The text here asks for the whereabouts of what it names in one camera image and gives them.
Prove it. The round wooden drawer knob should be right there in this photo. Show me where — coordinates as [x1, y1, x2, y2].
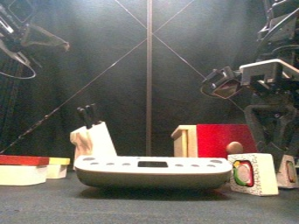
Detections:
[225, 141, 245, 156]

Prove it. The red wooden drawer box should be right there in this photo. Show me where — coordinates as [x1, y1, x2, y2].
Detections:
[169, 123, 259, 160]

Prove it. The small toy sushi roll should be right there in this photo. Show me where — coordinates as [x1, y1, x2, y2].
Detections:
[275, 154, 299, 189]

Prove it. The large toy sushi roll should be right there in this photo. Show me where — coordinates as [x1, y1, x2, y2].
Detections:
[227, 152, 280, 197]

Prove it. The grey white tray base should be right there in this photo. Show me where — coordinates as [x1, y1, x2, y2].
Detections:
[73, 155, 233, 190]

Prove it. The white wooden knife block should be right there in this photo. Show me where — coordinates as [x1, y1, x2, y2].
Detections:
[69, 121, 119, 171]

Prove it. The red tuna nigiri toy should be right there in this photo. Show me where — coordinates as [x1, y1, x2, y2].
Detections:
[0, 154, 52, 186]

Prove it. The yellow egg nigiri toy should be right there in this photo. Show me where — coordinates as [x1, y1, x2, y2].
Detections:
[45, 157, 71, 179]

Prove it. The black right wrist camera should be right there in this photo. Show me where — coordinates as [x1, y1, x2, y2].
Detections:
[200, 66, 244, 100]

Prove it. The thin diagonal brace cord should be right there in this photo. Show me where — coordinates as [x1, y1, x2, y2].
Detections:
[0, 0, 196, 155]
[113, 0, 248, 113]

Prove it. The black toy knife handle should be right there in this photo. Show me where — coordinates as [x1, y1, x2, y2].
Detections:
[85, 102, 103, 126]
[76, 106, 91, 130]

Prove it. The grey metal frame pole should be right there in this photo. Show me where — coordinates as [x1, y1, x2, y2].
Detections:
[144, 0, 155, 157]

